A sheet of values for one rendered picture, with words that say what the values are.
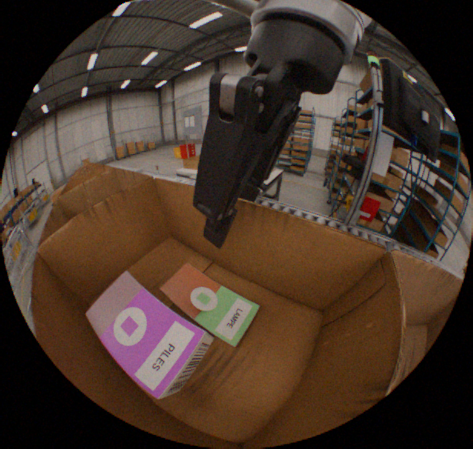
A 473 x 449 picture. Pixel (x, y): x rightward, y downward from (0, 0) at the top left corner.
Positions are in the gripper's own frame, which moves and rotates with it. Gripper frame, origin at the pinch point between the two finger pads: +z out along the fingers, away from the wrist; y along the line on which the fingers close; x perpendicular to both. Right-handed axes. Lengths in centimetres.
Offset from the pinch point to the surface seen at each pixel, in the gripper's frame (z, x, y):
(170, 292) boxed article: 13.3, 1.2, -10.8
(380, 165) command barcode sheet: -21, -37, 60
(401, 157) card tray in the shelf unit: -43, -68, 104
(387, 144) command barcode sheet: -31, -34, 60
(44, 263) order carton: 6.1, 17.3, -28.4
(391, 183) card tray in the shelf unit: -21, -73, 103
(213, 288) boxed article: 11.4, -3.9, -5.6
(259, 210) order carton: -3.2, -3.0, 0.1
